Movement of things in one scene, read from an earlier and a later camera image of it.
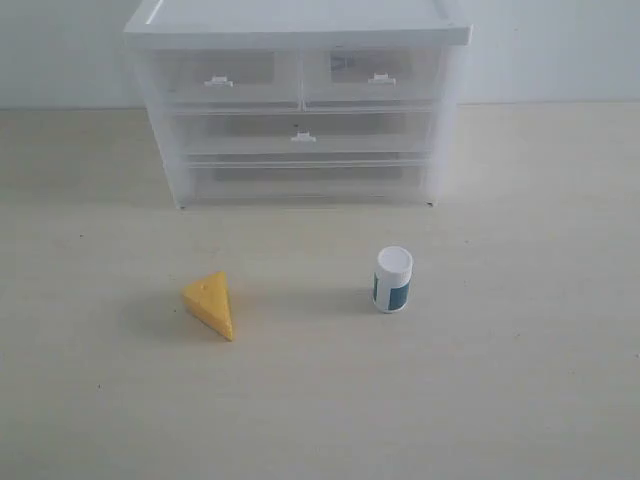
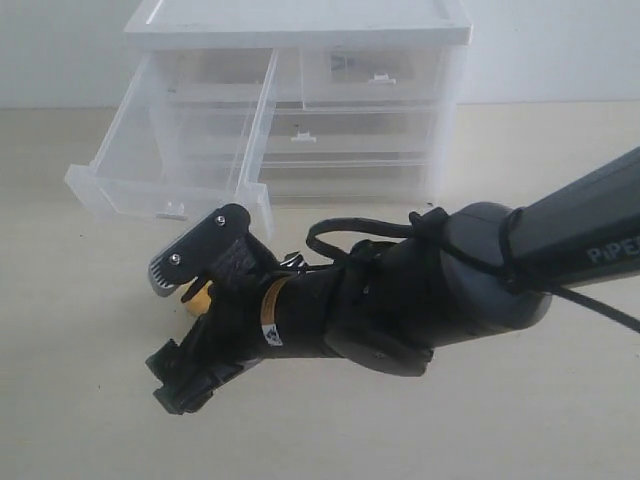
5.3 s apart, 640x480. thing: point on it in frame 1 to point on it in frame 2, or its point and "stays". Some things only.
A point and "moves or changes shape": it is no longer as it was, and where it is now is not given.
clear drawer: [199, 80] moves or changes shape
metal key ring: [340, 62] stays
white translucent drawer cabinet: [294, 104] stays
